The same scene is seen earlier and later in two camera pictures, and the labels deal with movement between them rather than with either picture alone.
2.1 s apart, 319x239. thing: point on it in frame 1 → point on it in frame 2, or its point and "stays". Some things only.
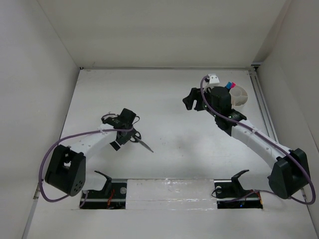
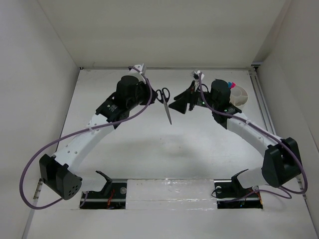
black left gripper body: [128, 127] → [143, 95]
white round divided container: [239, 97] stays
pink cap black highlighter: [233, 84] stays
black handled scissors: [136, 138] → [163, 96]
